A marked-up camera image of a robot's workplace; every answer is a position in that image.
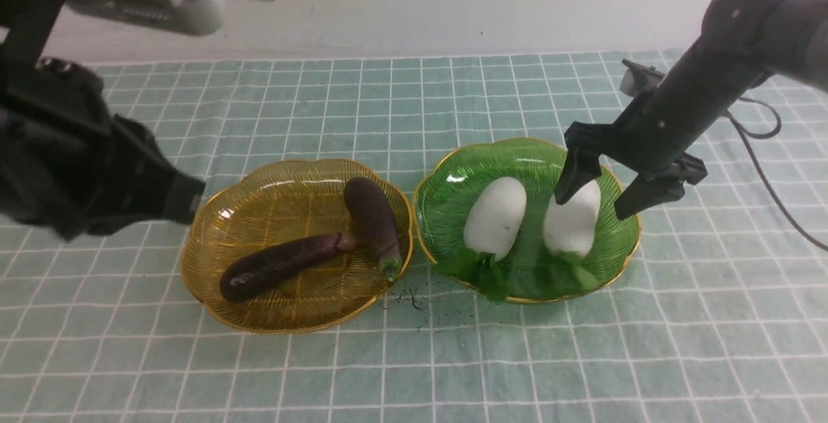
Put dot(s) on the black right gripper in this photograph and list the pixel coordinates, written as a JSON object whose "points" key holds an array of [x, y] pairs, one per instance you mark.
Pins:
{"points": [[650, 136]]}

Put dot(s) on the green ribbed plastic plate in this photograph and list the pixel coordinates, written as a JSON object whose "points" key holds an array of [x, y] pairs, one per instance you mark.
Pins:
{"points": [[443, 199]]}

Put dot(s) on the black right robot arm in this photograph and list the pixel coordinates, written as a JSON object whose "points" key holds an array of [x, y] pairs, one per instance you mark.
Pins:
{"points": [[742, 44]]}

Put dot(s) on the purple eggplant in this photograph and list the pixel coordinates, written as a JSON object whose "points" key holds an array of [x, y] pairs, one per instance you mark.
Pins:
{"points": [[263, 270], [372, 215]]}

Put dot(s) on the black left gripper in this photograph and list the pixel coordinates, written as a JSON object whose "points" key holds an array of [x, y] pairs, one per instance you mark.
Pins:
{"points": [[70, 165]]}

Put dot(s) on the amber ribbed plastic plate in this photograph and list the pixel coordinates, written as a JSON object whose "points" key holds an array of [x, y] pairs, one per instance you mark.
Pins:
{"points": [[276, 204]]}

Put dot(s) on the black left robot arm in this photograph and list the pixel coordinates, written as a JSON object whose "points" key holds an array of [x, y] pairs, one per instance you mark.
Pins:
{"points": [[29, 24]]}

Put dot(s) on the white radish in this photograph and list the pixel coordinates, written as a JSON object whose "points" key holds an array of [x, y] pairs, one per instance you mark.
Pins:
{"points": [[569, 232], [490, 231]]}

